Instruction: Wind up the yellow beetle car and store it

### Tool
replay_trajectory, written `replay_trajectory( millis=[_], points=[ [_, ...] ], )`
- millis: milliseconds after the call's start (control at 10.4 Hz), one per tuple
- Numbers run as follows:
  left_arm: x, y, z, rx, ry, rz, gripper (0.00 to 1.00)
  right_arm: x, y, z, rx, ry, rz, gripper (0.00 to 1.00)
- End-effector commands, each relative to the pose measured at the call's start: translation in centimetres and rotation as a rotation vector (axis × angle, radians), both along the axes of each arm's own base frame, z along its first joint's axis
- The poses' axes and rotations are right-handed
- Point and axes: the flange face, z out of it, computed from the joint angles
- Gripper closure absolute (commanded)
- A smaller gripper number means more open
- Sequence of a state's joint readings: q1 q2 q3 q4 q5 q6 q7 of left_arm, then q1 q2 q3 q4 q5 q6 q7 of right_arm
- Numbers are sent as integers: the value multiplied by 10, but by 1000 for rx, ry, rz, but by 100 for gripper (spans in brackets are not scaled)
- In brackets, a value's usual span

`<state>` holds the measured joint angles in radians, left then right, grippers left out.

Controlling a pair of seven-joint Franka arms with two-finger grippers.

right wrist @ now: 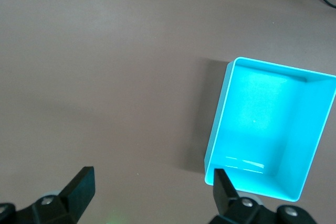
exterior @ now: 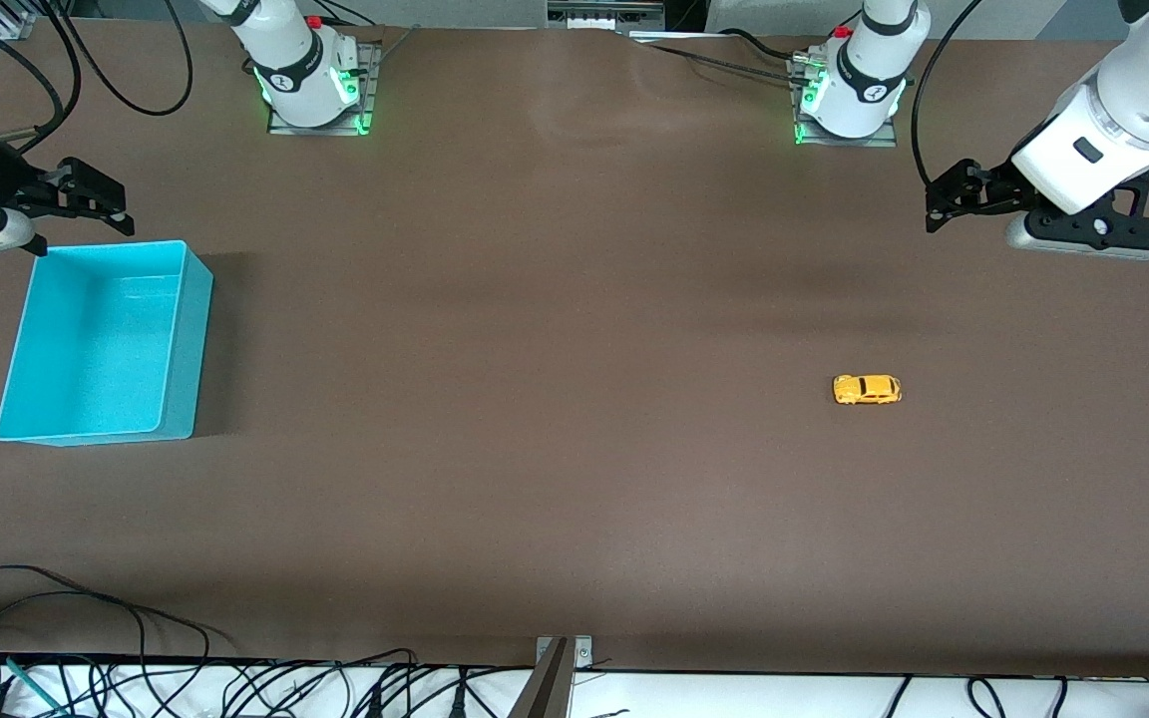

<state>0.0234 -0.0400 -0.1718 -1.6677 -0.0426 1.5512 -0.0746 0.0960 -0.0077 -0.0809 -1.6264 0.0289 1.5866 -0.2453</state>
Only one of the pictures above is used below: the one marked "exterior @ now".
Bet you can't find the yellow beetle toy car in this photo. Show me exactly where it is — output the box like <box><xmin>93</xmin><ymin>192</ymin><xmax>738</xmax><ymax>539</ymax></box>
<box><xmin>833</xmin><ymin>374</ymin><xmax>904</xmax><ymax>407</ymax></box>

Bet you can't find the turquoise plastic bin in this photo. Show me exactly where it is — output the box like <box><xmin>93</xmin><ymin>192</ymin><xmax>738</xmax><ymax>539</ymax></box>
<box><xmin>0</xmin><ymin>239</ymin><xmax>215</xmax><ymax>447</ymax></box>

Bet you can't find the grey power strip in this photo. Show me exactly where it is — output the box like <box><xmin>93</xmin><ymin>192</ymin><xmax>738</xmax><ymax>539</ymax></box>
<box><xmin>547</xmin><ymin>0</ymin><xmax>666</xmax><ymax>30</ymax></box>

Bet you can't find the teal thin stick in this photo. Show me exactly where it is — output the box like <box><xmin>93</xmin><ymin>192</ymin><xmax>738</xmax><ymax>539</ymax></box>
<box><xmin>4</xmin><ymin>656</ymin><xmax>67</xmax><ymax>711</ymax></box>

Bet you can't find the black arm cable brass plug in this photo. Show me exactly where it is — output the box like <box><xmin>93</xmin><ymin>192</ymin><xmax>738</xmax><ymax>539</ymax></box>
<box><xmin>0</xmin><ymin>0</ymin><xmax>85</xmax><ymax>151</ymax></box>

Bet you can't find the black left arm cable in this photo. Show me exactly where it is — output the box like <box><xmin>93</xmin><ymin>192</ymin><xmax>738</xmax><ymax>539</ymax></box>
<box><xmin>911</xmin><ymin>0</ymin><xmax>986</xmax><ymax>190</ymax></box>

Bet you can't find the black looping arm cable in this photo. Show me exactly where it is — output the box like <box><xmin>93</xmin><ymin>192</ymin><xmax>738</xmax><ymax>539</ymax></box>
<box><xmin>54</xmin><ymin>0</ymin><xmax>194</xmax><ymax>117</ymax></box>

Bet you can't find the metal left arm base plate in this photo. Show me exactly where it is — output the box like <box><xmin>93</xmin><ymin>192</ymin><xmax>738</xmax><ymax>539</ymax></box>
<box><xmin>791</xmin><ymin>55</ymin><xmax>901</xmax><ymax>150</ymax></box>

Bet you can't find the thick black base cable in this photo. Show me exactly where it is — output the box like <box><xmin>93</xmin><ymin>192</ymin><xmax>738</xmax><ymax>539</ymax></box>
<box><xmin>714</xmin><ymin>28</ymin><xmax>810</xmax><ymax>66</ymax></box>

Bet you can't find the thin grey cable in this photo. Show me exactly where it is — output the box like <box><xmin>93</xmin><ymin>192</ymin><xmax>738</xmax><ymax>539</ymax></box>
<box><xmin>634</xmin><ymin>40</ymin><xmax>800</xmax><ymax>86</ymax></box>

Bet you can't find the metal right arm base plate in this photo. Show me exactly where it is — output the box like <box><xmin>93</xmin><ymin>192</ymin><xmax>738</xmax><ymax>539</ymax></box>
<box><xmin>267</xmin><ymin>40</ymin><xmax>383</xmax><ymax>137</ymax></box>

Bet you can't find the long black table cable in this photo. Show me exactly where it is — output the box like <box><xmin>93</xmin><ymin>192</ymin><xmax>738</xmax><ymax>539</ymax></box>
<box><xmin>0</xmin><ymin>565</ymin><xmax>211</xmax><ymax>664</ymax></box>
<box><xmin>0</xmin><ymin>591</ymin><xmax>149</xmax><ymax>664</ymax></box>

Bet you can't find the black looped floor cable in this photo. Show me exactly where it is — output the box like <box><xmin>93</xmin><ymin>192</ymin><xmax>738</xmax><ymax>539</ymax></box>
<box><xmin>966</xmin><ymin>676</ymin><xmax>1006</xmax><ymax>718</ymax></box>

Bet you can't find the silver metal bracket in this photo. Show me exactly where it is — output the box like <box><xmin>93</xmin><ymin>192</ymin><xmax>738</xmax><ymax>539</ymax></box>
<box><xmin>535</xmin><ymin>635</ymin><xmax>594</xmax><ymax>671</ymax></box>

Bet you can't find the dark grey camera pole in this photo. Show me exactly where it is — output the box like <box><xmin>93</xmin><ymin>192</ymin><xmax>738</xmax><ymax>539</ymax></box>
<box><xmin>507</xmin><ymin>638</ymin><xmax>572</xmax><ymax>718</ymax></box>

